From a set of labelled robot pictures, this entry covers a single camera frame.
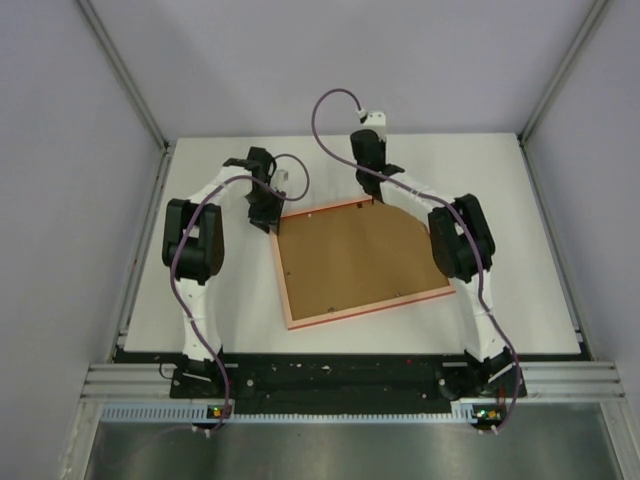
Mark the corner aluminium post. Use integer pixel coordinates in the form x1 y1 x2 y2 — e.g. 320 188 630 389
74 0 171 151
517 0 614 144

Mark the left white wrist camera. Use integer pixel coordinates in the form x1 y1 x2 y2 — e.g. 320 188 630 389
271 169 289 191

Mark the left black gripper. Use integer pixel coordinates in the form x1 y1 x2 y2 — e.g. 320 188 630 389
245 186 286 235

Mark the right corner aluminium post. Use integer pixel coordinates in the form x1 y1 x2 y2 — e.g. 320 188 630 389
517 0 614 144

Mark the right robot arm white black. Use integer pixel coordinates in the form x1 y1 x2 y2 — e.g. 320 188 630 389
350 129 522 399

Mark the left corner aluminium post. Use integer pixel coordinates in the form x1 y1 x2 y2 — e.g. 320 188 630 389
74 0 171 151

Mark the red picture frame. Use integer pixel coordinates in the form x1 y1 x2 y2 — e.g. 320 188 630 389
270 199 454 330

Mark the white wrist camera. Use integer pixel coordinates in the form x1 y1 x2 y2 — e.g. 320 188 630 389
271 169 289 191
357 109 387 142

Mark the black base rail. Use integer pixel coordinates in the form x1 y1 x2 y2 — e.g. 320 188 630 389
112 351 526 414

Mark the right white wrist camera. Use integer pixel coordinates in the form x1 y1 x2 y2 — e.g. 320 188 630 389
357 109 387 142

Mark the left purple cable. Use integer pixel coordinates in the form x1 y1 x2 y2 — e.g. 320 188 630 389
168 152 310 435

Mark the grey slotted cable duct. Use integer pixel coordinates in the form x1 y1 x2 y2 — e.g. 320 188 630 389
100 402 500 426

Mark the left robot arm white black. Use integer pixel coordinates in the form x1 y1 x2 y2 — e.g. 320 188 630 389
161 147 286 362

